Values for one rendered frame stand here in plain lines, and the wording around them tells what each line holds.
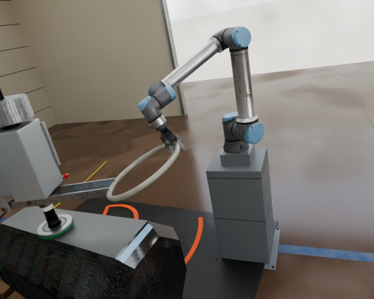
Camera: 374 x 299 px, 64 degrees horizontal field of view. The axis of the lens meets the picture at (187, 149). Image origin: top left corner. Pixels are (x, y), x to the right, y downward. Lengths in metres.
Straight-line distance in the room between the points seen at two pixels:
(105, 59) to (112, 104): 1.04
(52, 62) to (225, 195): 6.52
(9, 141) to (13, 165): 0.14
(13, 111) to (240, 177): 1.45
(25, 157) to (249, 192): 1.45
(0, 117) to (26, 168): 0.29
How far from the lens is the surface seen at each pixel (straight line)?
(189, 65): 1.89
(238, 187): 2.23
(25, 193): 1.93
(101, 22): 7.08
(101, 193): 1.79
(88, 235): 1.99
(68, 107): 8.26
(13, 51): 8.23
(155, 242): 1.88
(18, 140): 1.78
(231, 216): 2.39
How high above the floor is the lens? 1.88
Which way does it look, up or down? 23 degrees down
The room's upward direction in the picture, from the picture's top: 11 degrees counter-clockwise
